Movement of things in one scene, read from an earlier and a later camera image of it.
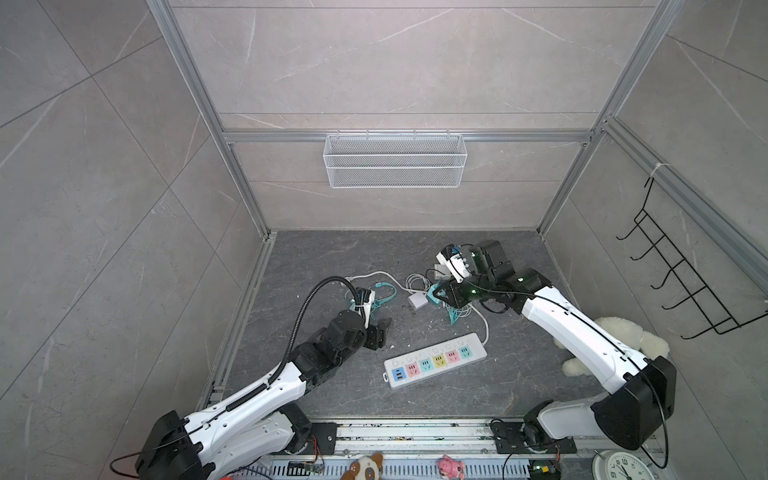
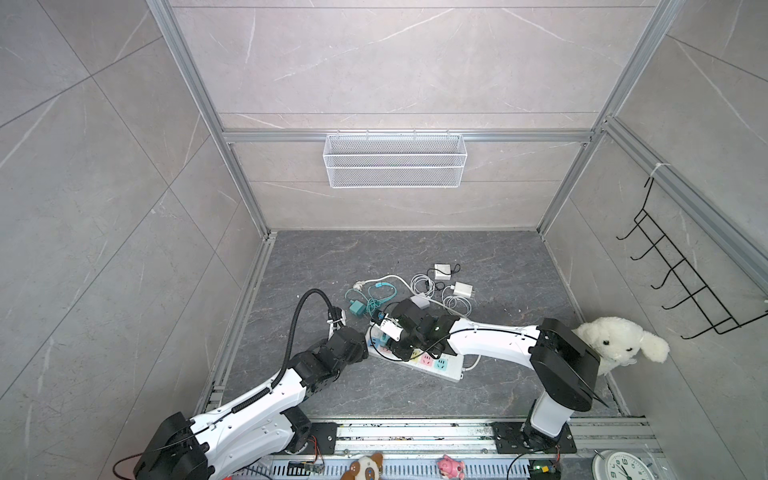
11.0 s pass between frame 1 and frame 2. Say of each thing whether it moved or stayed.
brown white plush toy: stayed
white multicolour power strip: moved
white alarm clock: stayed
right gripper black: moved
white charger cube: stayed
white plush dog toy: stayed
